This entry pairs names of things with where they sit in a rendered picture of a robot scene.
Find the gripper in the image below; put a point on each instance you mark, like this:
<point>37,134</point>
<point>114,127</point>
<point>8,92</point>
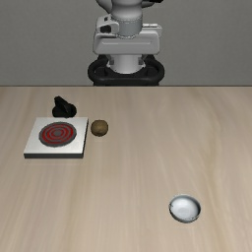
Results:
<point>128,42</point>

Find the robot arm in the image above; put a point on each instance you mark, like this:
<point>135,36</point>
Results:
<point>126,13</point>

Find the brown kiwi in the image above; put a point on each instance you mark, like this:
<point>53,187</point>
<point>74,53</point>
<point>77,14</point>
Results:
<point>99,128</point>

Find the white stove plate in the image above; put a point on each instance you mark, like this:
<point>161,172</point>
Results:
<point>57,138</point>

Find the white bowl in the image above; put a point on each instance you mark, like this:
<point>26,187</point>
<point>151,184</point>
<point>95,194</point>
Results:
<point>184,208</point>

